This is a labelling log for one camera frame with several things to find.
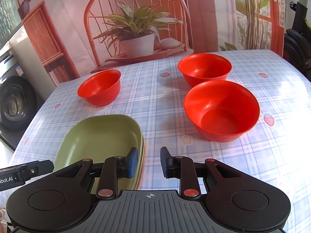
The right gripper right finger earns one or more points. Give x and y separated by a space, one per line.
212 171

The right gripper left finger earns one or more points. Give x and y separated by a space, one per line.
85 172

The orange plate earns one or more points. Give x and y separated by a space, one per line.
139 180

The large green plate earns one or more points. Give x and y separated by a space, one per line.
99 138

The large red bowl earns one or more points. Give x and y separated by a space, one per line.
221 111

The small red bowl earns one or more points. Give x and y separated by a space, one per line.
101 88

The medium red bowl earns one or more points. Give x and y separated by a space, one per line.
203 67

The small green plate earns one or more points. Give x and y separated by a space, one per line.
140 152

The person's hand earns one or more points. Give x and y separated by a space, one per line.
3 223

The plaid tablecloth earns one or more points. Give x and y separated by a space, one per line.
276 150

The washing machine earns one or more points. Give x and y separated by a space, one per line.
25 85

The printed backdrop cloth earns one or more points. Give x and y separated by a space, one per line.
73 38

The black exercise bike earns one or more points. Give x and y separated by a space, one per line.
297 48

